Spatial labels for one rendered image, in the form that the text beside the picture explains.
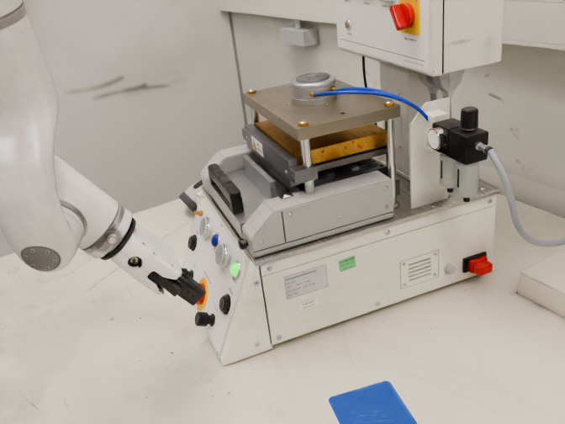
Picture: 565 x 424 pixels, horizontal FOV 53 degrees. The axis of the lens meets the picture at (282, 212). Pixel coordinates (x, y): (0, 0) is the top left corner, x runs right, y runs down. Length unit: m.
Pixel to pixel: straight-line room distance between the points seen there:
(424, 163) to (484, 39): 0.21
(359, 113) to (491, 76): 0.58
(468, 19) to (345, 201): 0.33
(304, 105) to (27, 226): 0.49
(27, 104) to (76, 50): 1.61
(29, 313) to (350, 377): 0.67
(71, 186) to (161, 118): 1.66
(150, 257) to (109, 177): 1.62
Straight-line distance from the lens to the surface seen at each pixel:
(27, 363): 1.13
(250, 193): 1.01
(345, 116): 0.90
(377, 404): 0.89
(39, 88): 0.73
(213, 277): 1.04
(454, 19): 0.93
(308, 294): 0.95
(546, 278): 1.08
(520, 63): 1.38
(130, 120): 2.41
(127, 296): 1.22
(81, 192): 0.81
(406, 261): 1.02
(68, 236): 0.75
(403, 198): 1.03
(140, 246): 0.83
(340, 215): 0.92
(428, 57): 0.93
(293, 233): 0.89
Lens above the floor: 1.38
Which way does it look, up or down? 26 degrees down
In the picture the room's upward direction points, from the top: 7 degrees counter-clockwise
